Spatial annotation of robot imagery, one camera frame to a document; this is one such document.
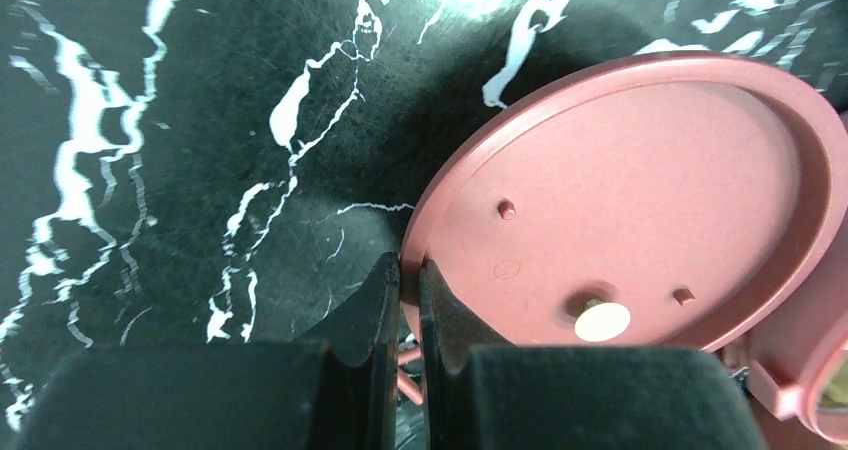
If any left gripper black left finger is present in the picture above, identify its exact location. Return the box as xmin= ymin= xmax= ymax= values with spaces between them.
xmin=12 ymin=253 xmax=400 ymax=449

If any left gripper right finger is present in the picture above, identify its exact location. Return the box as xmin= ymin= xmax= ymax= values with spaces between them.
xmin=419 ymin=262 xmax=766 ymax=449

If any red round lid front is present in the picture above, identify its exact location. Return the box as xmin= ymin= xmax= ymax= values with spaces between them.
xmin=400 ymin=51 xmax=847 ymax=351

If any red steel lunch bowl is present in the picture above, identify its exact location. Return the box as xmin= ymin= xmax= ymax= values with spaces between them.
xmin=720 ymin=225 xmax=847 ymax=449

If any red lunch box clip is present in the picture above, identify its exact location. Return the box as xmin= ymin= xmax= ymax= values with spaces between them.
xmin=396 ymin=346 xmax=425 ymax=407

